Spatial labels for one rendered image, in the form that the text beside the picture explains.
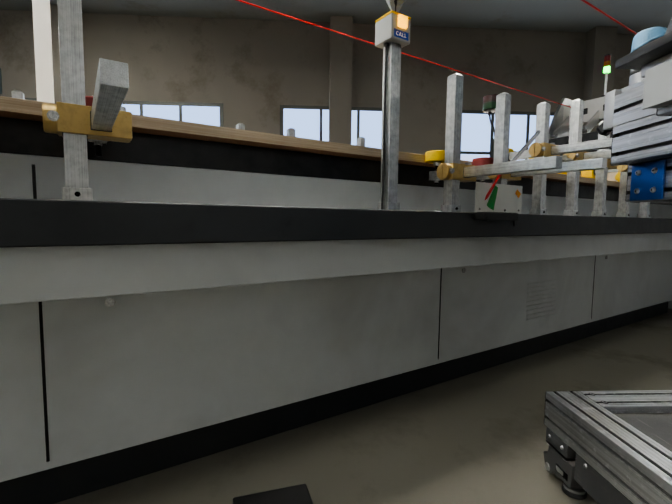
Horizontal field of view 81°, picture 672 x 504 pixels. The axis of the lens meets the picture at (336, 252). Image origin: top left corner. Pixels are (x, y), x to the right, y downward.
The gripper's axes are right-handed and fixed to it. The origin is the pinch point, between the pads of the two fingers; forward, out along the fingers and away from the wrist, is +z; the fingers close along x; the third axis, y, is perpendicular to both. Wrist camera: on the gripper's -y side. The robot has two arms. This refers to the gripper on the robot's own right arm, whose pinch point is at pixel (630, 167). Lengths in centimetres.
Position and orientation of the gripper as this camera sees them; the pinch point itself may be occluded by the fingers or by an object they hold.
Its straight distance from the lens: 139.1
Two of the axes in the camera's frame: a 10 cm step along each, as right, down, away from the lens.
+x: 8.4, -0.4, 5.5
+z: -0.1, 10.0, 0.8
